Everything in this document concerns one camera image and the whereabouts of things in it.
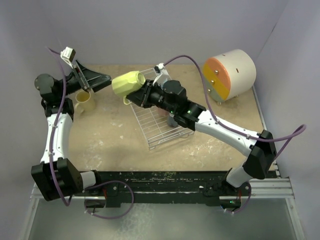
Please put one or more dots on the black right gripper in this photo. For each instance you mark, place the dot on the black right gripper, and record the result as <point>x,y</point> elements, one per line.
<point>141,97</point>

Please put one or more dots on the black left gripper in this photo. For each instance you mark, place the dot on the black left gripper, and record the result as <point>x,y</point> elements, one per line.
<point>95,80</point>

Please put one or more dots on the yellow-green faceted mug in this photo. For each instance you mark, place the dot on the yellow-green faceted mug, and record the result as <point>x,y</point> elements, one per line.
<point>127,83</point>

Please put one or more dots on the pale yellow round mug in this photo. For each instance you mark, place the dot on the pale yellow round mug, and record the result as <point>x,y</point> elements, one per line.
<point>84,102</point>

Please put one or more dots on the pink faceted mug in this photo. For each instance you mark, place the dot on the pink faceted mug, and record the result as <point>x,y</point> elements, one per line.
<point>162,112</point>

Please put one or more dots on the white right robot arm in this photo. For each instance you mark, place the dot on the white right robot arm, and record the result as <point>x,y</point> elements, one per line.
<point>258,148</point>

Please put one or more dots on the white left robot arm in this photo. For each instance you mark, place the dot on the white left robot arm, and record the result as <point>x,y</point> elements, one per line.
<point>55,176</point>

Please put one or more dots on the grey-blue small mug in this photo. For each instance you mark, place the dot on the grey-blue small mug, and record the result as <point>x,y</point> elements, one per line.
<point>171,121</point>

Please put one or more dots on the round cream drawer cabinet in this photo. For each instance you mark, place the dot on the round cream drawer cabinet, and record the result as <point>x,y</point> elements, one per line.
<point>229,74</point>

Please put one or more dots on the white wire dish rack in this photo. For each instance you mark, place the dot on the white wire dish rack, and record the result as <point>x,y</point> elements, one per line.
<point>155,128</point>

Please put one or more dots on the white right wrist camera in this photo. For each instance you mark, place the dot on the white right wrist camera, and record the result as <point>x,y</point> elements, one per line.
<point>161,74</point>

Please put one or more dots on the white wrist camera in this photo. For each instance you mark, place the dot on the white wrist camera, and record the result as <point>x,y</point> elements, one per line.
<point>67,54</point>
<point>161,74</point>

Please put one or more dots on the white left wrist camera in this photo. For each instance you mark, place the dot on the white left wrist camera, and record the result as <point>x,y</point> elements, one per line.
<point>67,54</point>

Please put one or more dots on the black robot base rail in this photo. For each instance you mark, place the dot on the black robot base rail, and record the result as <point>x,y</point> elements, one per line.
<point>165,187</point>

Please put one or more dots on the aluminium frame rail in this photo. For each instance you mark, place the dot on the aluminium frame rail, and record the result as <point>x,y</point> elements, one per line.
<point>161,205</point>

